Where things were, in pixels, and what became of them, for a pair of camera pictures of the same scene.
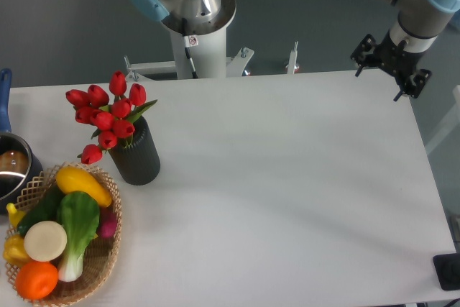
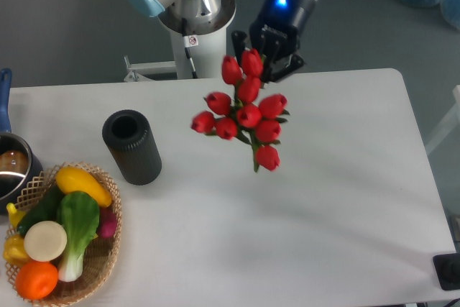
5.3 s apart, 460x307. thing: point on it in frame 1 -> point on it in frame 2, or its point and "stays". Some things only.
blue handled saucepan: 20,167 stays
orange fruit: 36,280 stays
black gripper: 394,60 -> 275,42
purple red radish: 108,224 stays
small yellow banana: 15,215 stays
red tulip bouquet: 112,115 -> 255,120
